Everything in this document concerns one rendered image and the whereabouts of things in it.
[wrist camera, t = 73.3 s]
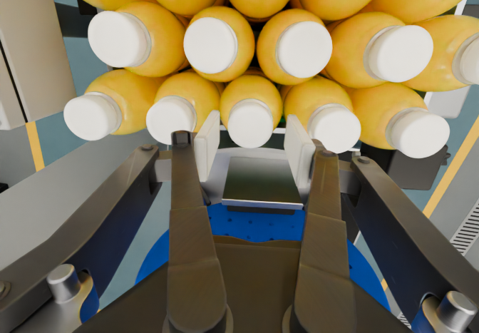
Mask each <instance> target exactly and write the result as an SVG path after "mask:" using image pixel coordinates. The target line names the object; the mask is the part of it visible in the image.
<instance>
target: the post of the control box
mask: <svg viewBox="0 0 479 333"><path fill-rule="evenodd" d="M54 3H55V6H56V11H57V15H58V20H59V24H60V27H61V33H62V36H63V37H69V38H87V39H88V27H89V24H90V22H91V20H92V19H93V17H89V16H82V15H80V12H79V8H78V7H77V6H71V5H68V4H62V3H58V2H54Z"/></svg>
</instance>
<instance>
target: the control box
mask: <svg viewBox="0 0 479 333"><path fill-rule="evenodd" d="M74 98H77V95H76V90H75V86H74V82H73V77H72V74H71V69H70V65H69V62H68V57H67V53H66V47H65V44H64V41H63V36H62V33H61V27H60V24H59V20H58V15H57V11H56V6H55V3H54V0H0V130H11V129H14V128H18V127H19V126H22V125H25V124H26V123H30V122H33V121H37V120H39V119H41V118H45V117H47V116H51V115H53V114H56V113H59V112H61V111H64V109H65V107H66V104H67V103H68V102H69V101H70V100H72V99H74Z"/></svg>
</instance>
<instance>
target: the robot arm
mask: <svg viewBox="0 0 479 333"><path fill-rule="evenodd" d="M170 136H171V146H172V150H167V151H159V147H158V146H157V145H151V144H145V145H141V146H139V147H137V148H136V149H135V150H134V151H133V152H132V153H131V154H130V155H129V156H128V157H127V158H126V159H125V160H124V161H123V162H122V163H121V164H120V165H119V166H118V167H117V168H116V169H115V170H114V171H113V173H112V174H111V175H110V176H109V177H108V178H107V179H106V180H105V181H104V182H103V183H102V184H101V185H100V186H99V187H98V188H97V189H96V190H95V191H94V192H93V193H92V194H91V195H90V196H89V197H88V199H87V200H86V201H85V202H84V203H83V204H82V205H81V206H80V207H79V208H78V209H77V210H76V211H75V212H74V213H73V214H72V215H71V216H70V217H69V218H68V219H67V220H66V221H65V222H64V223H63V224H62V226H60V227H59V229H57V231H55V232H54V233H53V234H52V236H50V238H48V239H47V240H46V241H44V242H42V243H41V244H40V245H38V246H37V247H35V248H34V249H32V250H31V251H29V252H27V253H26V254H25V255H23V256H22V257H20V258H19V259H18V260H16V261H15V262H13V263H11V264H10V265H9V266H7V267H5V268H4V269H3V270H1V271H0V333H479V271H478V270H476V269H475V268H474V267H473V266H472V265H471V264H470V263H469V261H467V260H466V259H465V258H464V256H463V255H462V254H461V253H460V252H459V251H458V250H457V249H456V248H455V247H454V246H453V244H452V243H451V242H450V241H449V240H448V239H447V238H446V237H445V236H444V235H443V233H442V232H441V231H440V230H439V229H438V228H437V227H436V226H435V225H434V224H433V223H432V222H431V221H430V220H429V219H428V218H427V217H426V216H425V215H424V214H423V213H422V211H421V210H420V209H419V208H418V207H417V206H416V205H415V204H414V203H413V202H412V200H411V199H410V198H409V197H408V196H407V195H406V194H405V193H404V192H403V191H402V190H401V189H400V188H399V186H397V184H395V182H394V181H392V179H391V178H390V177H389V176H388V175H387V174H386V173H385V172H384V171H383V170H382V169H381V167H380V166H379V165H378V164H377V163H376V162H375V161H374V160H372V159H370V158H368V157H365V156H354V157H353V158H352V159H351V162H346V161H342V160H339V156H338V155H337V154H336V153H335V152H332V151H330V150H327V149H326V148H325V146H324V145H323V143H322V142H321V141H320V140H318V139H316V138H310V137H309V135H308V134H307V132H306V131H305V129H304V127H303V126H302V124H301V123H300V121H299V119H298V118H297V117H296V115H293V114H289V115H288V116H287V125H286V131H285V137H284V149H285V152H286V154H287V158H288V161H289V165H290V168H291V170H292V175H293V177H294V181H295V184H296V186H297V187H298V188H306V187H308V186H309V179H310V181H311V183H310V187H309V194H308V199H307V207H306V212H305V216H304V224H303V229H302V237H301V241H298V240H270V241H264V242H251V241H248V240H243V239H240V238H238V237H233V236H226V235H213V234H212V230H211V226H210V219H209V215H208V211H207V206H205V205H204V201H203V197H202V191H201V186H200V182H205V181H206V180H207V178H208V175H209V173H210V169H211V167H212V163H213V160H214V158H215V154H216V152H217V148H218V145H219V143H220V112H219V111H216V110H212V111H211V112H210V114H209V116H208V117H207V119H206V121H205V122H204V124H203V125H202V127H201V129H200V130H199V132H198V133H196V132H191V131H188V130H176V131H173V132H172V133H171V134H170ZM166 181H171V210H170V221H169V260H168V261H167V262H166V263H164V264H163V265H161V266H160V267H159V268H157V269H156V270H155V271H153V272H152V273H150V274H149V275H148V276H147V277H145V278H144V279H142V280H141V281H139V283H137V284H136V285H134V286H133V287H131V288H130V289H129V290H128V291H126V292H125V293H123V294H122V295H121V296H119V297H118V298H117V299H115V300H114V301H112V302H111V303H110V304H109V305H107V306H106V307H104V308H103V309H102V310H101V311H99V312H98V308H99V299H100V298H101V296H102V295H103V293H104V292H105V290H106V288H107V287H108V285H109V284H110V281H111V280H112V279H113V276H114V274H115V272H116V271H117V269H118V267H119V265H120V263H121V261H122V260H123V258H124V256H125V254H126V252H127V251H128V248H129V247H130V244H131V242H132V241H133V239H134V237H135V235H136V233H137V231H138V230H139V228H140V226H141V224H142V222H143V220H144V219H145V216H146V215H147V213H148V211H149V209H150V207H151V205H152V204H153V201H154V199H155V198H156V196H157V194H158V192H159V190H160V189H161V187H162V184H163V182H166ZM340 192H341V193H343V194H342V195H343V198H344V200H345V202H346V204H347V206H348V208H349V210H350V212H351V214H352V216H353V218H354V220H355V222H356V224H357V226H358V228H359V230H360V232H361V234H362V236H363V238H364V240H365V241H366V244H367V245H368V247H369V249H370V251H371V254H372V255H373V257H374V259H375V261H376V264H377V265H378V268H379V269H380V271H381V274H382V275H383V278H384V279H385V281H386V284H387V285H388V288H389V289H390V291H391V294H392V295H393V298H394V299H395V301H396V303H397V305H398V307H399V309H400V310H401V312H402V314H403V315H404V317H405V318H406V320H407V321H408V323H409V324H410V326H411V329H410V328H408V327H407V326H406V325H405V324H404V323H403V322H402V321H401V320H399V319H398V318H397V317H396V316H394V315H393V314H392V313H391V312H390V311H388V310H387V309H386V308H385V307H384V306H383V305H382V304H380V303H379V302H378V301H377V300H375V299H374V298H373V297H372V296H371V295H370V294H369V293H368V292H366V291H365V290H364V289H363V288H362V287H360V286H359V285H358V284H356V283H355V281H353V280H352V279H351V278H350V271H349V253H348V243H347V234H346V222H345V221H343V220H341V195H340ZM97 312H98V313H97Z"/></svg>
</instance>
